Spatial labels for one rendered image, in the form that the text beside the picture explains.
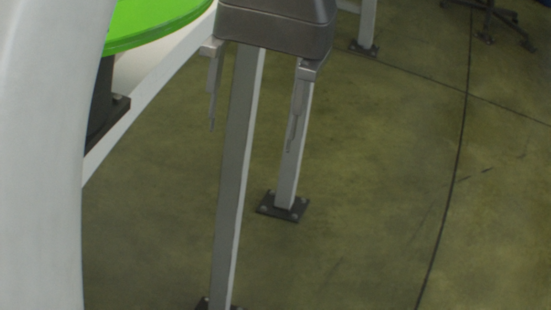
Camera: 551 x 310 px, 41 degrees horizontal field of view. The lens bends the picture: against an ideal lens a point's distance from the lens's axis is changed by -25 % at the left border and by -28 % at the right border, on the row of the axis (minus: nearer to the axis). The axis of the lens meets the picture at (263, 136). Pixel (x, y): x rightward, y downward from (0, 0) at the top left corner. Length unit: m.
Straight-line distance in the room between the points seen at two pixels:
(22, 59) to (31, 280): 0.05
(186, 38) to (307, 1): 0.44
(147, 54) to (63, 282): 0.77
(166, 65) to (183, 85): 1.91
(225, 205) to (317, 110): 1.12
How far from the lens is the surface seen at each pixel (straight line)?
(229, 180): 1.74
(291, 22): 0.59
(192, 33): 1.03
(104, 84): 0.79
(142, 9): 0.68
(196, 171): 2.48
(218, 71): 0.61
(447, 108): 3.07
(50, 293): 0.20
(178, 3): 0.70
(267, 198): 2.41
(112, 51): 0.65
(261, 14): 0.59
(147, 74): 0.92
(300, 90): 0.60
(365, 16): 3.26
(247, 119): 1.67
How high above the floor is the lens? 1.33
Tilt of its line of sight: 30 degrees down
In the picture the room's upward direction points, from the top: 8 degrees clockwise
